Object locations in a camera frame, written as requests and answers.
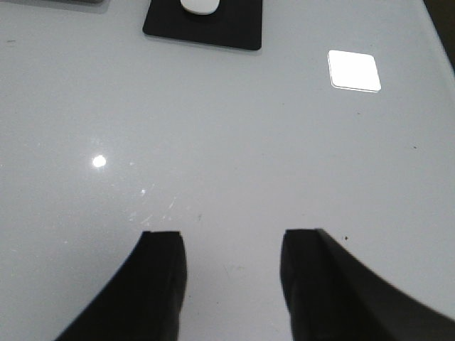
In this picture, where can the white computer mouse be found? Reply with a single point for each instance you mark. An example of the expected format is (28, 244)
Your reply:
(200, 7)

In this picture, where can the black mouse pad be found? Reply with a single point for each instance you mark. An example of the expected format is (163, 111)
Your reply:
(234, 24)

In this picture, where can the grey laptop black screen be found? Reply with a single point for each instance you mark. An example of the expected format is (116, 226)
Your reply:
(79, 6)

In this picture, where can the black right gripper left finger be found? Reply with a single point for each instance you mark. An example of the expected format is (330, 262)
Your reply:
(143, 300)

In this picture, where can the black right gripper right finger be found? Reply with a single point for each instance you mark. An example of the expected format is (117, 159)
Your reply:
(330, 295)

